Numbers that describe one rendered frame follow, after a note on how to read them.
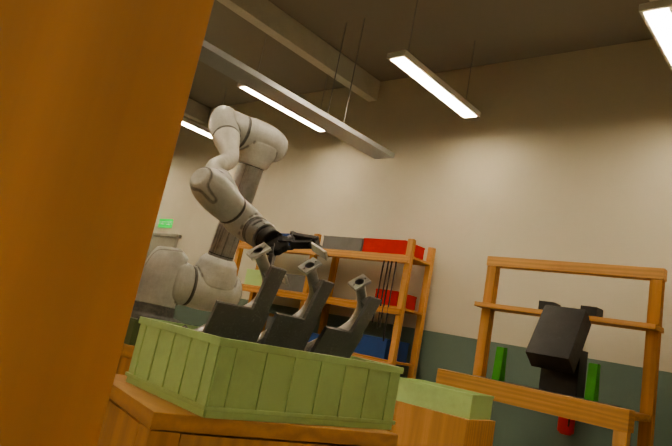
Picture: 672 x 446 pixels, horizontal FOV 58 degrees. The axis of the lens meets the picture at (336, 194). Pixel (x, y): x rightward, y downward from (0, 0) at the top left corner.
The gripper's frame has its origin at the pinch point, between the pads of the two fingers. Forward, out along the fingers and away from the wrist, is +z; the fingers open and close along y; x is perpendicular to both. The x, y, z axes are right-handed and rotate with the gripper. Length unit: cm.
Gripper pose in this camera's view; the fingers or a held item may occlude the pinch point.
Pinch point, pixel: (305, 266)
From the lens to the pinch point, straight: 167.9
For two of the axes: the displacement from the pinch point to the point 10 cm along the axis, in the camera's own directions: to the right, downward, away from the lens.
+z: 6.2, 3.4, -7.1
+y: 7.7, -4.3, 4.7
